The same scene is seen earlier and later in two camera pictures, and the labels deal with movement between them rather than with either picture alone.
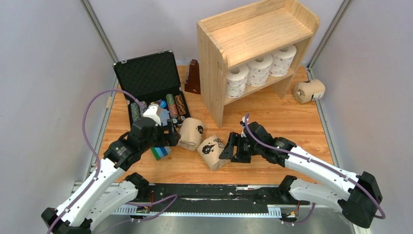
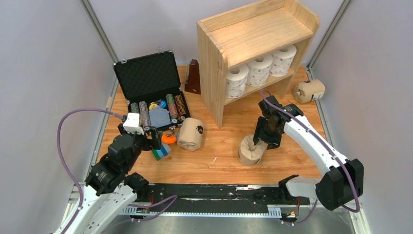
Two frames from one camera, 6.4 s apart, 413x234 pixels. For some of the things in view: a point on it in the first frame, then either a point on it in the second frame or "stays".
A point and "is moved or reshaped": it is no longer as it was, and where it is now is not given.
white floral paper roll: (281, 61) stays
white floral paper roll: (236, 81) stays
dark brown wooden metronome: (192, 83) stays
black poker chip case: (153, 79) stays
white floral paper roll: (257, 70) stays
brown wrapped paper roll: (309, 90) stays
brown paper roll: (211, 149) is moved or reshaped
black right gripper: (234, 140) -> (273, 142)
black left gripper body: (162, 139) -> (144, 143)
